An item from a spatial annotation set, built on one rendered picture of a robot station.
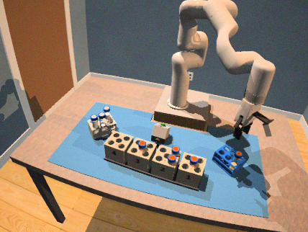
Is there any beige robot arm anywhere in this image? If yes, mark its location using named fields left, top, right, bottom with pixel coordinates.
left=167, top=0, right=276, bottom=110

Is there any blue tube rack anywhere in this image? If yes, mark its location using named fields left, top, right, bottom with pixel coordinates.
left=212, top=144, right=246, bottom=177

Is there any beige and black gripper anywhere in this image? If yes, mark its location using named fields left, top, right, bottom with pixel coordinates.
left=233, top=96, right=264, bottom=140

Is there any clear conical tube with red liquid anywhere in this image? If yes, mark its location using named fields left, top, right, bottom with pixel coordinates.
left=189, top=156, right=199, bottom=166

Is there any light blue bench mat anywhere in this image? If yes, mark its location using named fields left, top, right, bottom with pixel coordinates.
left=47, top=102, right=268, bottom=218

